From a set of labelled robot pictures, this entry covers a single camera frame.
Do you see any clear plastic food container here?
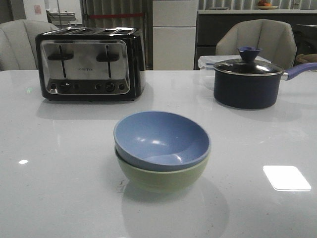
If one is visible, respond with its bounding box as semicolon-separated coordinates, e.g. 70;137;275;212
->
198;55;271;71

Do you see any dark kitchen counter cabinet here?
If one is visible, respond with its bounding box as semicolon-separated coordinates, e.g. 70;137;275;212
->
195;10;317;69

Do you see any beige chair left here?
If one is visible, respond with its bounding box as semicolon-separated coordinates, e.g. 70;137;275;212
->
0;19;58;71

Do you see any dark blue saucepan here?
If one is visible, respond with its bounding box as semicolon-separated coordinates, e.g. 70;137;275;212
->
213;62;317;109

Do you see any fruit plate on counter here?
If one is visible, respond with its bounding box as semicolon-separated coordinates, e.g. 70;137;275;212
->
256;0;279;10

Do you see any blue bowl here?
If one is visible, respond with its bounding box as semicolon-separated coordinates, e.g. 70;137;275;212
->
113;111;211;172

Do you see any white refrigerator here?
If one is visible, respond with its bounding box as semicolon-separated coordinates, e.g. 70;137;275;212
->
153;0;199;70

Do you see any beige chair right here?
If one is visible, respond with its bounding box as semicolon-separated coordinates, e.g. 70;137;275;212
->
215;19;297;69

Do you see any glass pot lid blue knob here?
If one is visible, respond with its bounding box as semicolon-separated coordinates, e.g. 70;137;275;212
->
213;46;283;76

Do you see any beige chair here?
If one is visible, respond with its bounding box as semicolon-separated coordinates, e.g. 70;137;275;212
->
215;19;297;69
0;19;58;71

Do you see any green bowl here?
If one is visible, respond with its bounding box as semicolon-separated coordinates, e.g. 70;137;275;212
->
115;147;211;193

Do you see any black and silver toaster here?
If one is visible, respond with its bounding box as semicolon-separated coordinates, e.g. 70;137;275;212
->
36;27;146;101

